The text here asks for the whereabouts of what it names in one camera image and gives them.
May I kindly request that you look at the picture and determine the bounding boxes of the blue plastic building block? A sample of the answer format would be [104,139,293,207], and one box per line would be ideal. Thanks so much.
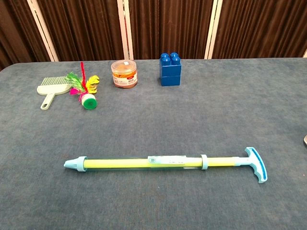
[160,52,182,78]
[160,75,181,87]

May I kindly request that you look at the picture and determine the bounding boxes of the small pale green dustpan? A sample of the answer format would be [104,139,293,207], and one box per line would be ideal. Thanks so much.
[36,76,72,111]

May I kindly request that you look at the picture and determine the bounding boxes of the yellow and blue water pump toy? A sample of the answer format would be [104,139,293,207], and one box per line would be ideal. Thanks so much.
[83,147,269,184]

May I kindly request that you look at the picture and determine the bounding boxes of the blue felt table cover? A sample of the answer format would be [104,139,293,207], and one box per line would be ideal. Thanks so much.
[0,57,307,230]

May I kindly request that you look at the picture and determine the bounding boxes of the brown pleated curtain panel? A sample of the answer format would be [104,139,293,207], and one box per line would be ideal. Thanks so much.
[129,0,214,60]
[212,0,307,59]
[35,0,125,62]
[0,0,51,71]

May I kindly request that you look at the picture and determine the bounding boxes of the clear jar of rubber bands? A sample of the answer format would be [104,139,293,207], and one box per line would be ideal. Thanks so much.
[110,59,139,89]

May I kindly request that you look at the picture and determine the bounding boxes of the colourful feather shuttlecock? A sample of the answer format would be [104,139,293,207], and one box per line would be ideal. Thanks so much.
[65,61,100,110]

